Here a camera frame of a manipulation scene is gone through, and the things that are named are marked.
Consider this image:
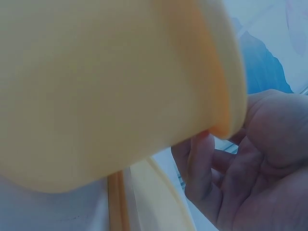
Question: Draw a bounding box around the yellow cloth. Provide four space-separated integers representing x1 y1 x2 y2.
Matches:
0 0 249 231

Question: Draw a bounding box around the person's right hand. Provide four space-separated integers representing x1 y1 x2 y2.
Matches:
171 89 308 231

